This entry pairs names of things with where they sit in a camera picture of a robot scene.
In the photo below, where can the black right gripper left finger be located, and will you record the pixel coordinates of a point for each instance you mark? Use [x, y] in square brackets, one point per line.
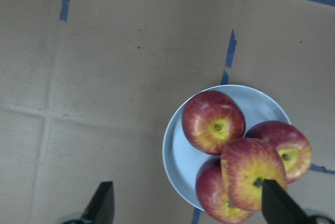
[100, 209]

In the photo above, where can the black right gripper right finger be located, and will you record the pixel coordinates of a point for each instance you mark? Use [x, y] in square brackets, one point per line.
[279, 207]

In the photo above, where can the red yellow apple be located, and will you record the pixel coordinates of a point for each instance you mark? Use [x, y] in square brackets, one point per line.
[245, 164]

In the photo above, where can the red apple left on plate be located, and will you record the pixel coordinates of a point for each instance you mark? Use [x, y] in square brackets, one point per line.
[292, 146]

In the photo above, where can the red apple on plate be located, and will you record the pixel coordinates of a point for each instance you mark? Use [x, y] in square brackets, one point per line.
[292, 146]
[210, 119]
[212, 194]

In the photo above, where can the red apple front on plate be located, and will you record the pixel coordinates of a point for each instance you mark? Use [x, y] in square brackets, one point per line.
[212, 194]

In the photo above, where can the white round plate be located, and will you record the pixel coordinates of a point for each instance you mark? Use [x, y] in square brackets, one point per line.
[182, 161]

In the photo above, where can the red apple back on plate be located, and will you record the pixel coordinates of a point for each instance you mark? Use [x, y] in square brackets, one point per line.
[210, 119]

